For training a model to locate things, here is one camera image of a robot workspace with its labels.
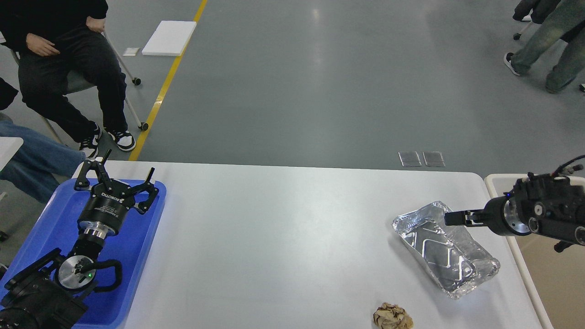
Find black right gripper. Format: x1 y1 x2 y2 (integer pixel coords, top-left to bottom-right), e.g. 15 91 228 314
444 196 531 237

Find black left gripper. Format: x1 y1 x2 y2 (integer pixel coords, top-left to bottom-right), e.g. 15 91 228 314
74 149 159 237

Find aluminium foil tray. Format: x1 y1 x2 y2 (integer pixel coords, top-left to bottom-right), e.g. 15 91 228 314
392 201 500 300

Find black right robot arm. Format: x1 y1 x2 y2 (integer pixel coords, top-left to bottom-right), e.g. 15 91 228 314
444 155 585 253

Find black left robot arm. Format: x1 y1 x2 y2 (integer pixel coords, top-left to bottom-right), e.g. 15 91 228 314
1 154 166 329

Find right clear floor plate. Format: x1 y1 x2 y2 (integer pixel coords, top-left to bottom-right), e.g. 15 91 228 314
422 151 446 167

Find clear floor plate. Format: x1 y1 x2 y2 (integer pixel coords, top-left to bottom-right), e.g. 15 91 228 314
422 151 446 167
398 151 422 167

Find blue plastic tray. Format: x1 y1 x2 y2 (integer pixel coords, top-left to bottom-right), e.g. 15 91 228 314
1 179 166 329

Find person in blue jeans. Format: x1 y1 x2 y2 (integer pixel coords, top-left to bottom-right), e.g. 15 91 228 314
0 114 86 203

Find left clear floor plate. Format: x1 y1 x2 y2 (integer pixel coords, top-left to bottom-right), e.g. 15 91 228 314
398 151 422 167

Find beige plastic bin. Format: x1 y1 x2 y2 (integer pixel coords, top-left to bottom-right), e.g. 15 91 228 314
484 174 585 329

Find grey wheeled chair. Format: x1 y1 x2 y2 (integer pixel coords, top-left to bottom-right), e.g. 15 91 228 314
42 32 149 144

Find white side table corner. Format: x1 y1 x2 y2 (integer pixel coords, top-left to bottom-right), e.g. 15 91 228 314
0 137 24 171

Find crumpled brown paper ball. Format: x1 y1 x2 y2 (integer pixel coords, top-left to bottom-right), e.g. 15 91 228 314
372 302 414 329

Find small white floor card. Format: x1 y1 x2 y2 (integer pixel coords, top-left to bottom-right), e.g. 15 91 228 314
122 48 140 57

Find white foam board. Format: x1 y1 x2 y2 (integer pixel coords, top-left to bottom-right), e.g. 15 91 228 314
141 21 197 57

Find seated person in black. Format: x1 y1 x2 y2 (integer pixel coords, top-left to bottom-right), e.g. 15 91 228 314
1 0 136 158

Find chair with dark coat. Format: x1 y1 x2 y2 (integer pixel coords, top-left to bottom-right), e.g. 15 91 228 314
512 0 560 40

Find standing person green trousers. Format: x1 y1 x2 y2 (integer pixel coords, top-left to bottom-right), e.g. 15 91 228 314
504 0 585 94

